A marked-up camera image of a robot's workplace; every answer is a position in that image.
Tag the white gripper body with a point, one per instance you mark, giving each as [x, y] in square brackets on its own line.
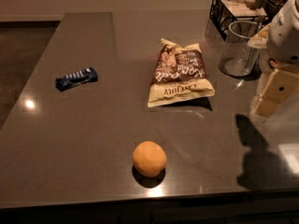
[284, 40]

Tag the brown chip bag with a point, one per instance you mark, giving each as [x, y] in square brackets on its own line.
[179, 75]

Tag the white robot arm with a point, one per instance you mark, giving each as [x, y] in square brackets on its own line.
[280, 38]

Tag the blue rxbar blueberry bar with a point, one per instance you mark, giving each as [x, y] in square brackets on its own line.
[74, 79]

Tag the clear glass cup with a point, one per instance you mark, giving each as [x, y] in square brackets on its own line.
[238, 58]

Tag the orange fruit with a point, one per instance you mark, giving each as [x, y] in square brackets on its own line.
[149, 159]

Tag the black wire basket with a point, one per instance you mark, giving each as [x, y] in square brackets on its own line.
[224, 12]

